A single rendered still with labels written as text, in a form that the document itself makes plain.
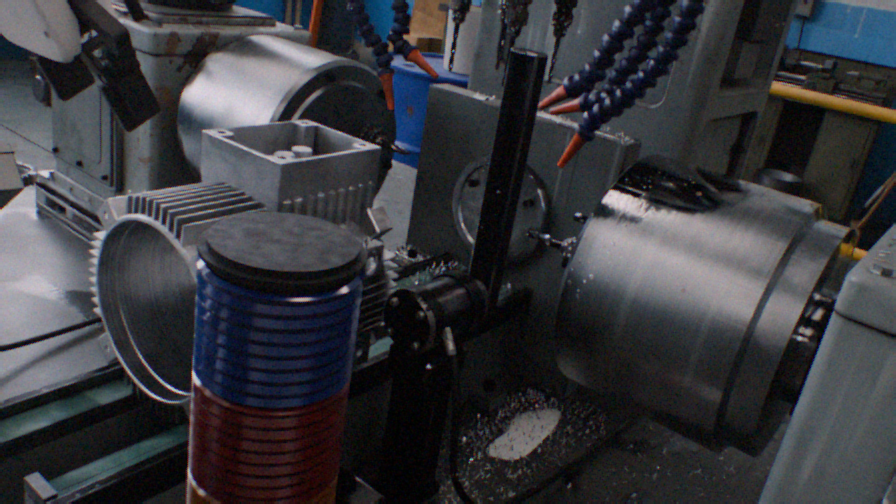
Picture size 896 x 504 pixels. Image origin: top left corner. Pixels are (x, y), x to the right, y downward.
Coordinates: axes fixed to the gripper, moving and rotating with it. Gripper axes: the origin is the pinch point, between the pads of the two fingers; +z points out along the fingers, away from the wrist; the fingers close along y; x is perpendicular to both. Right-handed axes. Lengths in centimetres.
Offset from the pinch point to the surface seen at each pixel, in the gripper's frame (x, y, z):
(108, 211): -4.6, 0.4, 8.2
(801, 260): 28, 45, 21
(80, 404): -15.7, 1.8, 20.7
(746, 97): 70, 24, 38
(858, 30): 484, -51, 272
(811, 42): 477, -78, 283
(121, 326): -9.0, 0.1, 18.5
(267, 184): 4.6, 9.7, 8.7
